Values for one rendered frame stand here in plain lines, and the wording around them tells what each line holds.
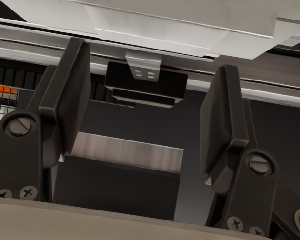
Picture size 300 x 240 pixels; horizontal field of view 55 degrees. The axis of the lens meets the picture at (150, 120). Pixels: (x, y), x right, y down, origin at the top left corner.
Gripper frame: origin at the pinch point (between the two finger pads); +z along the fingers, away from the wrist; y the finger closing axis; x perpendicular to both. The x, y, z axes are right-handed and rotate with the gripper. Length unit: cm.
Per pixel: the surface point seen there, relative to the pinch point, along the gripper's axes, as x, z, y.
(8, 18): -5.5, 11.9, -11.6
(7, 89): -130, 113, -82
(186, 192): -59, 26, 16
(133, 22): -1.4, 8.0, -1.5
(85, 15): -2.0, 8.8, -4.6
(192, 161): -54, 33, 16
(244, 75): -20.9, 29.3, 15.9
